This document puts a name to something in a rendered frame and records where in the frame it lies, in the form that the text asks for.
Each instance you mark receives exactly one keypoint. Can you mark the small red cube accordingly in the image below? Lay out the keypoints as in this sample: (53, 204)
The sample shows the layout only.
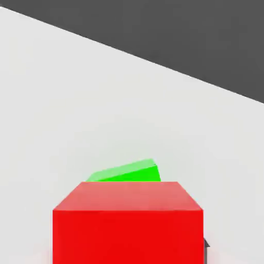
(127, 233)

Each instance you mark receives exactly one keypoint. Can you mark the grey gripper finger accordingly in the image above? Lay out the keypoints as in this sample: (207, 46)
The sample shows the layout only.
(205, 250)

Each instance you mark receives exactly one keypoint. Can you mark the small green cube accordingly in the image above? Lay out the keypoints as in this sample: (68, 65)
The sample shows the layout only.
(132, 172)

